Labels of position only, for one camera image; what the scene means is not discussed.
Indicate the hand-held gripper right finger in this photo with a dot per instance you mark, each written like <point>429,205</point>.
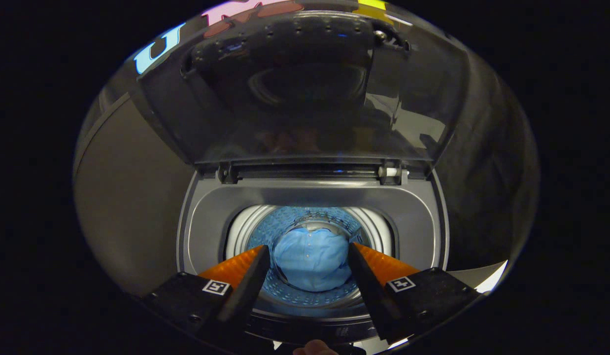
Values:
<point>371,291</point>

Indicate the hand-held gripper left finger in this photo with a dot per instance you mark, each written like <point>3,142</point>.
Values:
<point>246,291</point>

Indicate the light blue polo shirt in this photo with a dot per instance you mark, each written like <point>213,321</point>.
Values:
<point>310,259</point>

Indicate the grey top-load washing machine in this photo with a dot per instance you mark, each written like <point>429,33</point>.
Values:
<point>211,217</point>

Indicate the dark glass washing machine lid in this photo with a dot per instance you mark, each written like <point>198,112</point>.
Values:
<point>305,118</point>

